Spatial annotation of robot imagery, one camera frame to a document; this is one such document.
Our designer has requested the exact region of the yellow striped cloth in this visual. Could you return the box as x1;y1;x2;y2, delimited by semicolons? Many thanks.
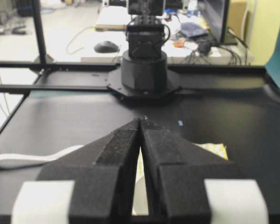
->
195;143;228;160

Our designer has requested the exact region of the white chinese spoon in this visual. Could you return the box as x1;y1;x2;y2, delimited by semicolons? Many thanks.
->
0;145;84;169

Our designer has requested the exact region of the black computer monitor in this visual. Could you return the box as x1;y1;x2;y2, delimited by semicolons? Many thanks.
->
197;0;237;45

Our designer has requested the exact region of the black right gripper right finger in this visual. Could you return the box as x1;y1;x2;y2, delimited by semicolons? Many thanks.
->
141;120;269;224

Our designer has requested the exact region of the cardboard box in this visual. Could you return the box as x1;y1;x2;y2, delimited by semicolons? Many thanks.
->
228;0;248;40

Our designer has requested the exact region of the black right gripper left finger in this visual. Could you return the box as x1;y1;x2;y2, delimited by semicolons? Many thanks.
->
11;119;140;224

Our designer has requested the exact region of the black vertical frame post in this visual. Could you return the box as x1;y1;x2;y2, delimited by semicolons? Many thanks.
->
30;0;54;64

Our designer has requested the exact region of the white plate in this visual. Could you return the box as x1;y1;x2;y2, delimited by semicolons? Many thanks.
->
132;175;149;216

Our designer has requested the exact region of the black computer mouse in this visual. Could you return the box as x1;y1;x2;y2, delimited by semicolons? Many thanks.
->
93;41;119;53

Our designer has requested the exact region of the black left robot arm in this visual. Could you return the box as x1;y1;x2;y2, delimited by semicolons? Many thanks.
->
107;0;180;99

